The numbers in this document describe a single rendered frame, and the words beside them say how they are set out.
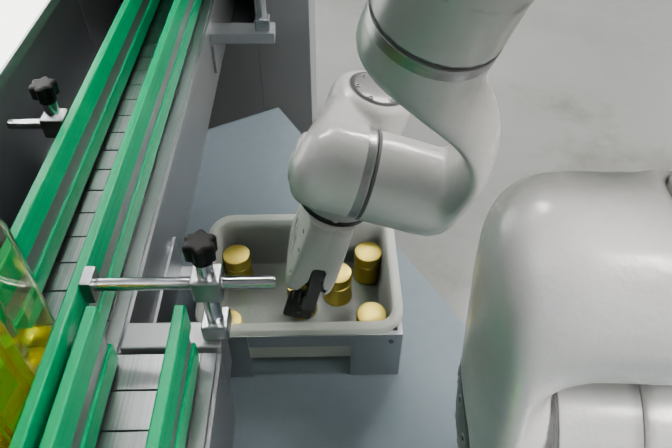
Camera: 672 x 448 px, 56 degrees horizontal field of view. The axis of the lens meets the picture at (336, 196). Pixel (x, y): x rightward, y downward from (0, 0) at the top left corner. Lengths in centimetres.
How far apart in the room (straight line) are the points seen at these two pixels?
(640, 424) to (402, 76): 22
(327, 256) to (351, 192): 16
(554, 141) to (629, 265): 212
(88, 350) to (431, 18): 38
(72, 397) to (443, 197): 32
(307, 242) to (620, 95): 221
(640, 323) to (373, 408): 49
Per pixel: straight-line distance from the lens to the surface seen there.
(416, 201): 49
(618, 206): 28
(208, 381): 61
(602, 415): 35
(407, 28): 35
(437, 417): 73
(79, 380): 55
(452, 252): 190
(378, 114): 53
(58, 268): 73
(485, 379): 31
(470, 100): 40
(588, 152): 238
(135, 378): 62
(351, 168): 47
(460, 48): 35
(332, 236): 61
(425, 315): 80
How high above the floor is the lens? 139
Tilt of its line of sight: 43 degrees down
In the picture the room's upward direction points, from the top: straight up
